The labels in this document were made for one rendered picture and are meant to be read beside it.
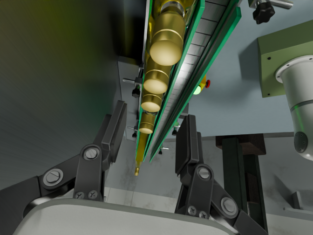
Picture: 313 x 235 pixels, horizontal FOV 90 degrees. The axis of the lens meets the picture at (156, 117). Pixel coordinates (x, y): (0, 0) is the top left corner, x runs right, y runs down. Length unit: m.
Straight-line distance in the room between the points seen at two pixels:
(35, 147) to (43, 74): 0.08
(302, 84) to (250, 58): 0.22
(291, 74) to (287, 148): 3.06
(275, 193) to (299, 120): 2.97
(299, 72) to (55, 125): 0.66
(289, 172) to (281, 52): 3.06
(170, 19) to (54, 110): 0.17
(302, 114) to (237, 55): 0.31
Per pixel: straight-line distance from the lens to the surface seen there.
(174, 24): 0.18
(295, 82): 0.66
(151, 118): 0.37
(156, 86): 0.21
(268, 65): 0.69
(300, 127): 0.59
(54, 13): 0.22
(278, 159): 3.62
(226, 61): 0.76
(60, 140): 0.27
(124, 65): 0.63
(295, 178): 3.58
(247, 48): 0.73
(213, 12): 0.48
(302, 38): 0.68
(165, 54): 0.17
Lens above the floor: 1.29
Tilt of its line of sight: 26 degrees down
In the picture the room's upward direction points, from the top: 171 degrees counter-clockwise
